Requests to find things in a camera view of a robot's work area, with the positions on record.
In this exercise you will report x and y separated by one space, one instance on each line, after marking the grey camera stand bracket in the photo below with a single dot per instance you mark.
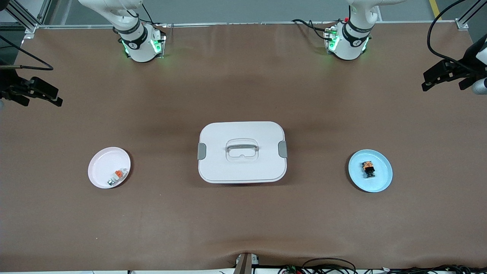
243 266

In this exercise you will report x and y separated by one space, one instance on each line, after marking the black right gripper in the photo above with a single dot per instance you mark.
8 84

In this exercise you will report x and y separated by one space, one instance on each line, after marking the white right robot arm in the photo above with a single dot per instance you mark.
139 51

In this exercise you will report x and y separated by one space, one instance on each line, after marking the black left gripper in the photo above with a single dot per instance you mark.
465 71

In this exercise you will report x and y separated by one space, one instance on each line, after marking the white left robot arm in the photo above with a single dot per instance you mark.
350 47

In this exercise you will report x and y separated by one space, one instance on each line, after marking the light blue round plate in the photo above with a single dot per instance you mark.
380 182

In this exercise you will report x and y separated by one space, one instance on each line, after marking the white lidded storage box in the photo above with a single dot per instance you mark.
243 171

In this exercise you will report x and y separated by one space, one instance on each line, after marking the aluminium frame profile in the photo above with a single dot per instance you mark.
23 17
471 11

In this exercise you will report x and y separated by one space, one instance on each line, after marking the white orange terminal connector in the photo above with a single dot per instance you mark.
120 174

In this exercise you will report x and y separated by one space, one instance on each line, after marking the orange black push-button switch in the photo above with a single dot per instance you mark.
368 170

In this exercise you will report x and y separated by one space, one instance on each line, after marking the silver corner bracket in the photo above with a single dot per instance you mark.
462 24
29 32

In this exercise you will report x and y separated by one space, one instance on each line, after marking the grey box latch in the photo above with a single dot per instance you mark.
282 149
201 151

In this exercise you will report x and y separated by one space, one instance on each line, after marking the brown table cover mat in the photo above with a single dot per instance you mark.
243 220

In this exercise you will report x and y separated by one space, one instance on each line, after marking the pink round plate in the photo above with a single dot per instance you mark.
102 167

